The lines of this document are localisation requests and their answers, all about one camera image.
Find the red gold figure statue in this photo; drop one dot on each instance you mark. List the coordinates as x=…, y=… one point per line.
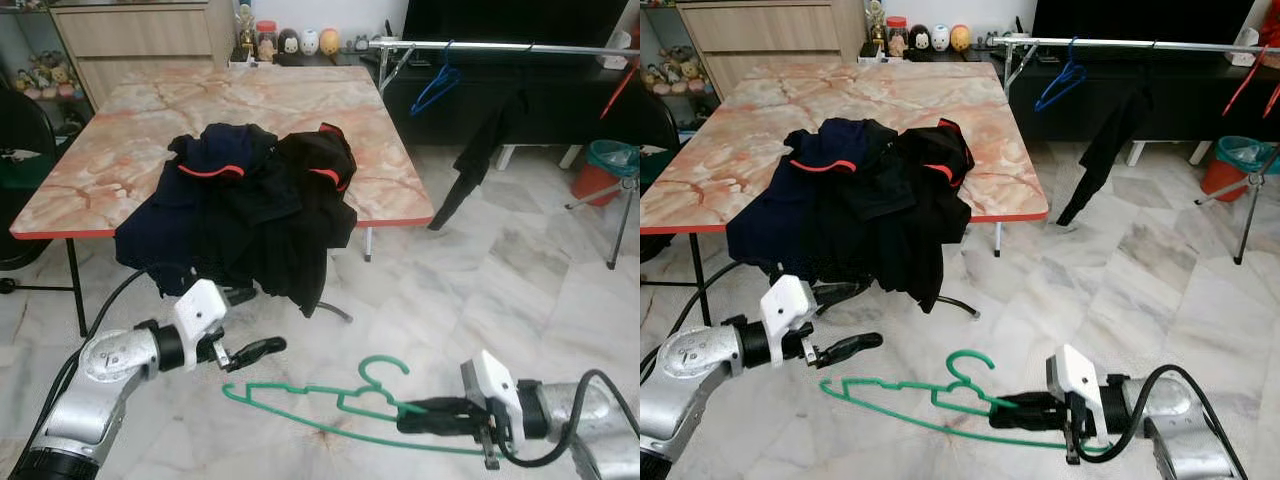
x=1272, y=20

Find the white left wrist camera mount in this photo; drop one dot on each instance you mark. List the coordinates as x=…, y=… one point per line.
x=790, y=308
x=198, y=310

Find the black chair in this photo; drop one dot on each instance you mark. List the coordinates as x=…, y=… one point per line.
x=20, y=130
x=655, y=130

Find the black flat screen television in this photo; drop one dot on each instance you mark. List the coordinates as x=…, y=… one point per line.
x=520, y=15
x=1140, y=15

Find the jar with red lid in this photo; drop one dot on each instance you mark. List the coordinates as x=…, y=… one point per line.
x=266, y=38
x=897, y=35

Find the blue plastic clothes hanger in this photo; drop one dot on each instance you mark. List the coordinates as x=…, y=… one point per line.
x=435, y=90
x=1060, y=88

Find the pink white tissue box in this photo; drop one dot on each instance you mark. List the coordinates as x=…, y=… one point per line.
x=620, y=48
x=1248, y=48

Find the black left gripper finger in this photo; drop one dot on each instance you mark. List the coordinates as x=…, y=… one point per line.
x=852, y=346
x=258, y=350

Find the black television cabinet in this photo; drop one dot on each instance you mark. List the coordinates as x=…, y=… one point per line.
x=1180, y=100
x=560, y=100

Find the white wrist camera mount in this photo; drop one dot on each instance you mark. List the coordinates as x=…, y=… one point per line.
x=1075, y=380
x=198, y=310
x=790, y=308
x=495, y=385

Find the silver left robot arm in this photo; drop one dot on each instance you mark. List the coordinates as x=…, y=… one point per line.
x=690, y=370
x=100, y=370

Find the red bin with teal bag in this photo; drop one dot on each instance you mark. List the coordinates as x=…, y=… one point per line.
x=605, y=175
x=1235, y=170

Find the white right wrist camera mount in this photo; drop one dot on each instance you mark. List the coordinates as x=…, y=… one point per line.
x=1075, y=380
x=495, y=385

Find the yellow bear plush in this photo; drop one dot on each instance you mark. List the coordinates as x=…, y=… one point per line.
x=329, y=41
x=960, y=38

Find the navy shirt with red trim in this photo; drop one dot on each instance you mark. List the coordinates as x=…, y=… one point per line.
x=780, y=230
x=160, y=230

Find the black mouse plush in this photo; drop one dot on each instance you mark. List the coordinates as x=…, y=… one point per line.
x=919, y=39
x=288, y=42

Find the silver metal clothes rack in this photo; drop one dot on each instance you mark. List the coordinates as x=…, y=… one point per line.
x=1100, y=43
x=480, y=45

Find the red plastic clothes hanger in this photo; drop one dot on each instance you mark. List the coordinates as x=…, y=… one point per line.
x=1272, y=100
x=1245, y=85
x=618, y=92

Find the green plastic clothes hanger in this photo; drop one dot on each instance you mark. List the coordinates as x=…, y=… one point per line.
x=300, y=390
x=900, y=395

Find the light wooden cabinet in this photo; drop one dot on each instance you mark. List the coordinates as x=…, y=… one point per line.
x=770, y=35
x=140, y=40

